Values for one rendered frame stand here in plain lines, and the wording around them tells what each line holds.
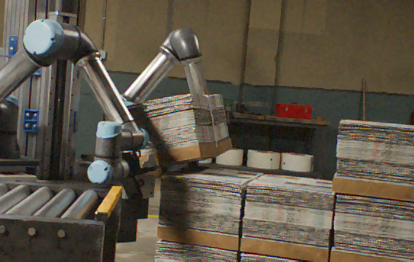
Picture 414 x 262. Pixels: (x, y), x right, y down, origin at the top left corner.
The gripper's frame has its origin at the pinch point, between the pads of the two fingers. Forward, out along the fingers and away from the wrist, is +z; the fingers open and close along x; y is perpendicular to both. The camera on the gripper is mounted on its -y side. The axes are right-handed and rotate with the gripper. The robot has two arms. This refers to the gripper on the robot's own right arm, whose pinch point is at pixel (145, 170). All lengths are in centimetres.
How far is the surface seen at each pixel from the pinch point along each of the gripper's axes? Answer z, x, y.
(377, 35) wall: 699, -51, 111
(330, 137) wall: 681, 31, -8
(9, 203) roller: -70, 8, -1
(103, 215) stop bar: -79, -23, -8
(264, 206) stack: -3.3, -41.0, -18.6
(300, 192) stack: -4, -54, -16
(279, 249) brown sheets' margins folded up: -4, -43, -33
